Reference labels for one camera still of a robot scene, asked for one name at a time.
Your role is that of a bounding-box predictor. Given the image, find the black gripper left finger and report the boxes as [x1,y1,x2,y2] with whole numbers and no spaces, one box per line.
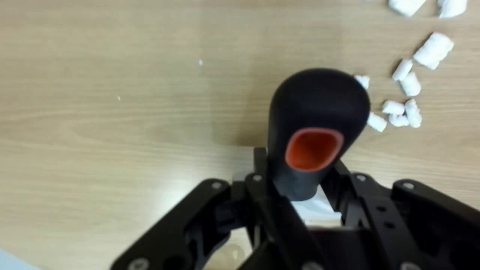
[244,146,277,200]

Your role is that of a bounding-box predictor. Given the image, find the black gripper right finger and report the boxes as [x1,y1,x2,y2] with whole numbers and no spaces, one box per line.
[321,161,369,209]

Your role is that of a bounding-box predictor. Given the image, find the pile of white foam pieces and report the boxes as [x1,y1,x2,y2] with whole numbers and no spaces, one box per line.
[354,0,469,131]

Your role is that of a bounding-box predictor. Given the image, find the round wooden table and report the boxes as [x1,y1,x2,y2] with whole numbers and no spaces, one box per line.
[0,0,480,270]

